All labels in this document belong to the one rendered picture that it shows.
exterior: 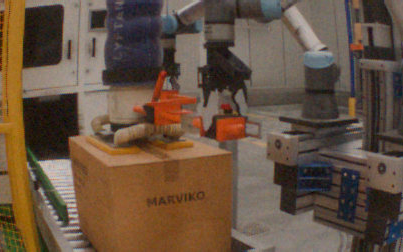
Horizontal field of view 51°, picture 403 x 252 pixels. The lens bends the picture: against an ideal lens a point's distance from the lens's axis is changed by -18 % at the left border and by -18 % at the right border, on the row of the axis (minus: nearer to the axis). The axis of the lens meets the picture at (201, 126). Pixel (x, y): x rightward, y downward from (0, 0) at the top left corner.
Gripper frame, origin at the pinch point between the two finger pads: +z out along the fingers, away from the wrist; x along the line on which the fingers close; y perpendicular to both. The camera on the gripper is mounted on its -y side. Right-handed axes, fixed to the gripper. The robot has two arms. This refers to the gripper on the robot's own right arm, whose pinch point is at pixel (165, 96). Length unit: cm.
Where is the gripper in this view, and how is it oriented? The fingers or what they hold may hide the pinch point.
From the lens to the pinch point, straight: 210.7
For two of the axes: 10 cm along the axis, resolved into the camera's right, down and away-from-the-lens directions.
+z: 0.2, 9.9, 1.4
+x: 8.8, -0.8, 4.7
